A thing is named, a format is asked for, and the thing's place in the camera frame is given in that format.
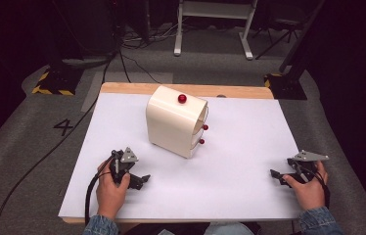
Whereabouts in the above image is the white desk frame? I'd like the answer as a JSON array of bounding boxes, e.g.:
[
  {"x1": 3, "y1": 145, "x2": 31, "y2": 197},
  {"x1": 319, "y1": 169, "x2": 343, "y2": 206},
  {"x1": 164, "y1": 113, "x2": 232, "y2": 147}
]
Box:
[{"x1": 173, "y1": 0, "x2": 259, "y2": 61}]

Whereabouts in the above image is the black stand base striped tape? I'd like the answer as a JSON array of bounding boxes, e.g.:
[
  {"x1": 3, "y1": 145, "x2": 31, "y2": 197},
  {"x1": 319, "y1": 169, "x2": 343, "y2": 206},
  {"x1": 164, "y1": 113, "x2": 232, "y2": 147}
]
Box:
[{"x1": 31, "y1": 66, "x2": 85, "y2": 97}]

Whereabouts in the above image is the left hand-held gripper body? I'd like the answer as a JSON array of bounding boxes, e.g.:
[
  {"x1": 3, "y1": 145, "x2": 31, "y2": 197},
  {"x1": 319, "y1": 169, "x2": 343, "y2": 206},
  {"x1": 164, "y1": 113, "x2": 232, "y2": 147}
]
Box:
[{"x1": 110, "y1": 146, "x2": 140, "y2": 189}]

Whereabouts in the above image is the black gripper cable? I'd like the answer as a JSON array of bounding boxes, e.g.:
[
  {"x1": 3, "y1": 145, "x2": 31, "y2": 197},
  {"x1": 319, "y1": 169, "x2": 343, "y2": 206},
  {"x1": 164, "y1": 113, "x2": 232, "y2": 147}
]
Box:
[
  {"x1": 291, "y1": 160, "x2": 332, "y2": 210},
  {"x1": 84, "y1": 150, "x2": 118, "y2": 227}
]

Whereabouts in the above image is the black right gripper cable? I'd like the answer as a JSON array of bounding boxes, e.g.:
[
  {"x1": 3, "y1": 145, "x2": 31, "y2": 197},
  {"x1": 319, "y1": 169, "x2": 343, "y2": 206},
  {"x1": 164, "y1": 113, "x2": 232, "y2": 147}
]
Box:
[{"x1": 291, "y1": 160, "x2": 332, "y2": 210}]

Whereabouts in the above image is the person's right hand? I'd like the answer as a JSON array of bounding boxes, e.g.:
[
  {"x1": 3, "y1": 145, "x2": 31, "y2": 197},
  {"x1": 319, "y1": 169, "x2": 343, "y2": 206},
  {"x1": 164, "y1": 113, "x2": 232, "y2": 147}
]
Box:
[{"x1": 281, "y1": 161, "x2": 329, "y2": 212}]

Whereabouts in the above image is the cream mini drawer cabinet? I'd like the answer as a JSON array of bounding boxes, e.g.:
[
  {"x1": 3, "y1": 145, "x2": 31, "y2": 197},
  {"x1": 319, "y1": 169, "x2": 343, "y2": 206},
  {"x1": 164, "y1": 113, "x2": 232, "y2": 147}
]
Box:
[{"x1": 145, "y1": 85, "x2": 210, "y2": 160}]

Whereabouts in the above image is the white table sheet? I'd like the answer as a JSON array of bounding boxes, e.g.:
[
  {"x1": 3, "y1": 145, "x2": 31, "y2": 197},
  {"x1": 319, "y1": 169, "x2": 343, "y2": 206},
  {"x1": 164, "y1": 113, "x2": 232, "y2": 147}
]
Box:
[{"x1": 58, "y1": 92, "x2": 306, "y2": 221}]

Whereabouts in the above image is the person's left hand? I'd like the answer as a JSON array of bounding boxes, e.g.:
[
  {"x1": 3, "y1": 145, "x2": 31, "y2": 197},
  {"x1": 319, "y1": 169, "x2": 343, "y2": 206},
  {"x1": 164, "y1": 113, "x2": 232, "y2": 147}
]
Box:
[{"x1": 95, "y1": 159, "x2": 131, "y2": 221}]

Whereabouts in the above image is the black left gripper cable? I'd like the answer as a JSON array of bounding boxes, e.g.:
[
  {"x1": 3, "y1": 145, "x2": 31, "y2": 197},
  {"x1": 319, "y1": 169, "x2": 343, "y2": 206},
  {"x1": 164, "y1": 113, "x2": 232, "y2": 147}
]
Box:
[{"x1": 84, "y1": 150, "x2": 118, "y2": 227}]

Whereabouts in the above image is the small drawer with red knob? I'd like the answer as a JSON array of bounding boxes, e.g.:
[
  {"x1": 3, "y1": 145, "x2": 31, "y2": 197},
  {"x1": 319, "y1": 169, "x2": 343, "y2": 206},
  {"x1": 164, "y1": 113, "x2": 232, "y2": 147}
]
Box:
[
  {"x1": 190, "y1": 138, "x2": 206, "y2": 150},
  {"x1": 193, "y1": 123, "x2": 209, "y2": 135}
]

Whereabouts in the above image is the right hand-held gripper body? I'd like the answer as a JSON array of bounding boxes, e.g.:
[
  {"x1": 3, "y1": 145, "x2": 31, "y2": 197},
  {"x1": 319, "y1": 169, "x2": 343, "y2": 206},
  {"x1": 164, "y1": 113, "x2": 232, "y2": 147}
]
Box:
[{"x1": 286, "y1": 149, "x2": 331, "y2": 184}]

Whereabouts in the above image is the black stand base with pole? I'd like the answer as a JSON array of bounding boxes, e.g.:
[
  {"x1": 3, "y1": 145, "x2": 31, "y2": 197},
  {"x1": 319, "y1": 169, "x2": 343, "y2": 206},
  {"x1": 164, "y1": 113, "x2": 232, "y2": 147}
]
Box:
[{"x1": 263, "y1": 0, "x2": 326, "y2": 101}]

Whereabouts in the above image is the black tripod stand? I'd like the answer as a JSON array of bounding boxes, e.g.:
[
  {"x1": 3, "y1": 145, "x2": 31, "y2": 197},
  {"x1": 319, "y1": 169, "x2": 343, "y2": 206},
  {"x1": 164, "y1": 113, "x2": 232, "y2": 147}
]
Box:
[{"x1": 254, "y1": 13, "x2": 306, "y2": 61}]

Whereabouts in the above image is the black floor cable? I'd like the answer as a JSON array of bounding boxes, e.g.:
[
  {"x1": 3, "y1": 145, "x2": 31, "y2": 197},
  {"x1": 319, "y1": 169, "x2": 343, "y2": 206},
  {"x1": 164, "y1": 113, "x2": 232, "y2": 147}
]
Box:
[{"x1": 0, "y1": 48, "x2": 114, "y2": 235}]

